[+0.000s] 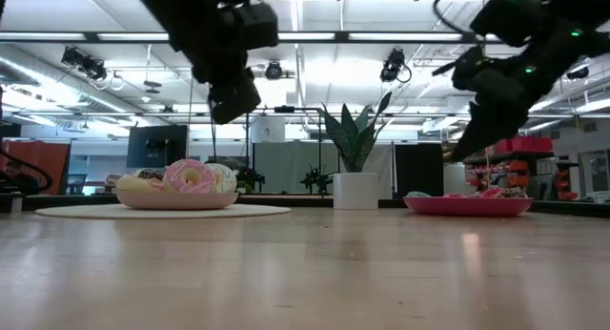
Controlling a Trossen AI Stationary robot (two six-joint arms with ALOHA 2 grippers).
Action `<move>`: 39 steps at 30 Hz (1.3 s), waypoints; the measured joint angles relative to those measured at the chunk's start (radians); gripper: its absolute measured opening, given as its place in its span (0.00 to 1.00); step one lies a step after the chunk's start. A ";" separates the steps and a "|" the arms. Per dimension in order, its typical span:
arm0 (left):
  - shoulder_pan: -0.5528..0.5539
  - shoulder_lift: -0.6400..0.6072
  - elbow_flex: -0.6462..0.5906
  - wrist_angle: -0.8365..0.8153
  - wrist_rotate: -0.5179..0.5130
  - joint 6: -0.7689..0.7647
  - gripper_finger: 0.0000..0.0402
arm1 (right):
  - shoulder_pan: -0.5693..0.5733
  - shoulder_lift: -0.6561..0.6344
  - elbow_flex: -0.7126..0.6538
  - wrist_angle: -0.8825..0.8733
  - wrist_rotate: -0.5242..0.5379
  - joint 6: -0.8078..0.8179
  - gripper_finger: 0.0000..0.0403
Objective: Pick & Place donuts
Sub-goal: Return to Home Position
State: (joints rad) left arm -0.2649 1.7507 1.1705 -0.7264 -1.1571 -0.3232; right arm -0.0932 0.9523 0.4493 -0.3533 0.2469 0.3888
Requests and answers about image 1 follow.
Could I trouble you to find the large pink sprinkled donut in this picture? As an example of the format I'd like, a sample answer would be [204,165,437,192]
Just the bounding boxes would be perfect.
[162,158,218,195]

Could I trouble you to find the orange partition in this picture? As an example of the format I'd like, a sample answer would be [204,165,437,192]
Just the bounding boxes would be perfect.
[0,139,71,196]

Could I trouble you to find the red storage bins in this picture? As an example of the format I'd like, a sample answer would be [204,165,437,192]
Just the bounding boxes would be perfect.
[498,135,555,155]

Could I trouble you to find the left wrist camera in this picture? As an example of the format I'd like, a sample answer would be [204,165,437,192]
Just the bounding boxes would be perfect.
[232,2,280,51]

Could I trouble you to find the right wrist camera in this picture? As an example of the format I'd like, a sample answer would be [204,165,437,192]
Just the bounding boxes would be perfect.
[431,44,488,92]

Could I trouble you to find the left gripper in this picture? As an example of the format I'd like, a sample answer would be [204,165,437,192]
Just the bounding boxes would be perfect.
[190,14,262,126]

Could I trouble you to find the person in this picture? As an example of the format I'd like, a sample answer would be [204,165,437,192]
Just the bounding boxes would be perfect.
[0,160,42,196]

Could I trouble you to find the white cylinder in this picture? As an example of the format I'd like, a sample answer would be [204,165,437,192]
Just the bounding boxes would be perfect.
[442,161,467,196]

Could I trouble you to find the black storage shelf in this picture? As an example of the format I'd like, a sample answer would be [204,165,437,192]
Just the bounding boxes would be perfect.
[464,151,580,200]

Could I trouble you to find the large white blue-striped donut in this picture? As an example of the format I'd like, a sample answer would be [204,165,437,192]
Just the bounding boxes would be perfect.
[204,162,238,195]

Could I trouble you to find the black panel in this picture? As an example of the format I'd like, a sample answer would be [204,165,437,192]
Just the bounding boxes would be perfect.
[394,143,445,200]

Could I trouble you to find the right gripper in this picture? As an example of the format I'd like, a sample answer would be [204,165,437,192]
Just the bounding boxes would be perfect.
[450,43,563,162]

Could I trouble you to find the light pink plate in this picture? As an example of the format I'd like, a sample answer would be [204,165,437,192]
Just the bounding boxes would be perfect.
[114,190,240,212]

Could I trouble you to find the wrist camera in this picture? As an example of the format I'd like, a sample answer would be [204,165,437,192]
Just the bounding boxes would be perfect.
[431,44,488,92]
[232,2,280,51]

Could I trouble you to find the black monitor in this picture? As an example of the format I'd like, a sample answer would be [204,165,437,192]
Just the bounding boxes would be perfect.
[126,125,189,170]

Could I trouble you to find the large plain pink donut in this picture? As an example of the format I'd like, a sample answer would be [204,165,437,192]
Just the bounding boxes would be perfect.
[115,173,166,194]

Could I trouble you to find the magenta plate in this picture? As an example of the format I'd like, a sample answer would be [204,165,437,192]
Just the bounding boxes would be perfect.
[402,196,535,218]

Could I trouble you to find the dark leafy background plant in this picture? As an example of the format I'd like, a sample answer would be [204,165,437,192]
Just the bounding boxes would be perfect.
[235,166,266,196]

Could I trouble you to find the white round woven placemat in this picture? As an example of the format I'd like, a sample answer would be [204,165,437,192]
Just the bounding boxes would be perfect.
[35,203,293,220]

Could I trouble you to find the green plant in white pot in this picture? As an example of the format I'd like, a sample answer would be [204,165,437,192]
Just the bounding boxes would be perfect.
[319,91,393,211]

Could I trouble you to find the grey partition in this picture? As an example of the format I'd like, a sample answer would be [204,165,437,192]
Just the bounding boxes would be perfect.
[252,139,395,196]

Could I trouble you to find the large chocolate frosted donut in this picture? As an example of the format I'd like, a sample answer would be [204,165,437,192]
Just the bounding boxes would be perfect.
[132,167,168,181]

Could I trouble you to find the grey glass door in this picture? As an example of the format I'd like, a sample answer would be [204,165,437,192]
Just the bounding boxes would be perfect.
[578,149,610,198]

